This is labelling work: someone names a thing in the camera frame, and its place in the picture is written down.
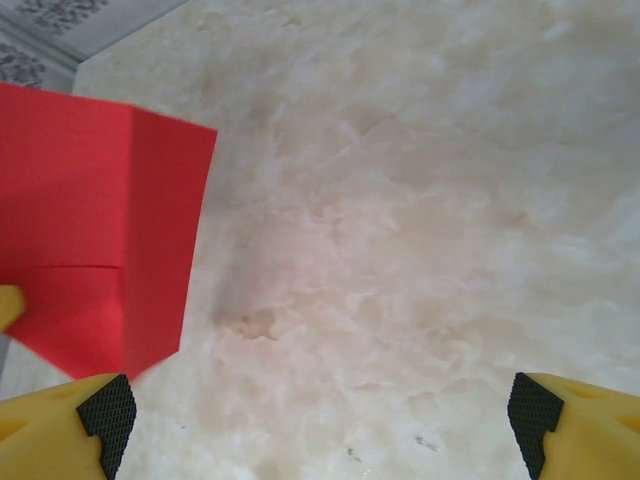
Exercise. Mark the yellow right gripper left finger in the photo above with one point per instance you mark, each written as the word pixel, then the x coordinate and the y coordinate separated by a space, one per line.
pixel 45 440

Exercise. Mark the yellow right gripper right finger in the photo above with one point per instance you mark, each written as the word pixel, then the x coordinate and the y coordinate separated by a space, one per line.
pixel 595 440

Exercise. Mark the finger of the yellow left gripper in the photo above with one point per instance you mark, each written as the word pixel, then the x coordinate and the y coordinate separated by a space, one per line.
pixel 10 305

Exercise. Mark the red square paper sheet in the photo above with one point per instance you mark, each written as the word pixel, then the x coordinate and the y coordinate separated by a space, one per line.
pixel 90 200

